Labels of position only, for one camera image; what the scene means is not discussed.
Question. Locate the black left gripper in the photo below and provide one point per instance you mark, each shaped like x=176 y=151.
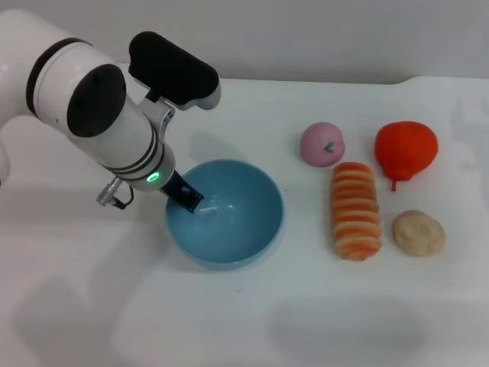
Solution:
x=173 y=188

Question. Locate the blue bowl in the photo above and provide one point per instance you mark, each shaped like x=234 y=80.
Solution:
x=233 y=233

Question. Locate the long ridged bread loaf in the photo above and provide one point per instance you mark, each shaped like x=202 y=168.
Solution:
x=354 y=210

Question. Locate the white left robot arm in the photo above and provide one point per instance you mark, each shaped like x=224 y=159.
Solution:
x=95 y=126

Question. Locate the round beige bread bun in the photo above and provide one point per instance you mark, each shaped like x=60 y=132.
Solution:
x=418 y=233

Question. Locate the pink peach toy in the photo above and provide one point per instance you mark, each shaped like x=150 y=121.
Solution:
x=319 y=143

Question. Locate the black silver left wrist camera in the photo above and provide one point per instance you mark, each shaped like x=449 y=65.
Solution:
x=172 y=69

